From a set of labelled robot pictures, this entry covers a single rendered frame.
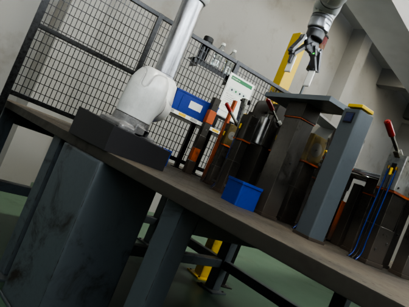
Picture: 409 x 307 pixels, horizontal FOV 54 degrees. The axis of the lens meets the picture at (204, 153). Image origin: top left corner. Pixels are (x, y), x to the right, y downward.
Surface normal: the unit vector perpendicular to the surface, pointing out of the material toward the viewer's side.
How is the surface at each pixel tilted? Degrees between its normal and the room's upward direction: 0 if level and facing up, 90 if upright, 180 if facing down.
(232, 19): 90
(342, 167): 90
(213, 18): 90
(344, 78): 90
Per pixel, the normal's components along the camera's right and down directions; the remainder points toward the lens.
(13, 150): 0.66, 0.26
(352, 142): 0.47, 0.17
